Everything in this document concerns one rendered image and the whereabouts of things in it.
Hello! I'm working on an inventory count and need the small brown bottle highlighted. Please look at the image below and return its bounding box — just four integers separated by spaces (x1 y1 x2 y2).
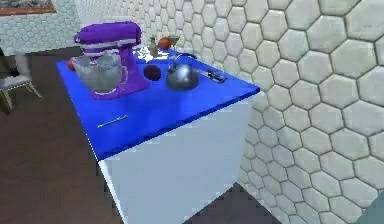
149 36 159 58

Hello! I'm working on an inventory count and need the purple stand mixer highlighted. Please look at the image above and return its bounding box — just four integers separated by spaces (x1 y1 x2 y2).
71 21 151 101

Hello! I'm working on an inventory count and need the silver kettle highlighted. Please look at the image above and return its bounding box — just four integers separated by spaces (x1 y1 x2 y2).
165 53 200 92

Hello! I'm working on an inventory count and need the silver knife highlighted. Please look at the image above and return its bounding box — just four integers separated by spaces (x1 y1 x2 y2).
96 114 130 129

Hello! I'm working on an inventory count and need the dark red round fruit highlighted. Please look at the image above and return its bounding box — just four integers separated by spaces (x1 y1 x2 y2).
143 64 163 82

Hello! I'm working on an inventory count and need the white cabinet with blue worktop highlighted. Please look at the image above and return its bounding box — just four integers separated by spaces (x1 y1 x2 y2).
55 46 261 224

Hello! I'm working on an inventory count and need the black and silver utensil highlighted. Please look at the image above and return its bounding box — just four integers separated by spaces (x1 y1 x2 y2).
199 68 228 85

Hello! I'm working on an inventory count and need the red tomato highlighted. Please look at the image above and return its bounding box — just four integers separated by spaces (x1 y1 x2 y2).
157 36 173 51

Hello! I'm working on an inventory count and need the grey chair with wooden legs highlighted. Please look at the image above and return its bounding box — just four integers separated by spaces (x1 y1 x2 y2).
0 53 44 113

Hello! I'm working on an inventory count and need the framed picture with brown frame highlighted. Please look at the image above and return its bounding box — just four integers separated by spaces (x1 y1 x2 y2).
0 0 57 17

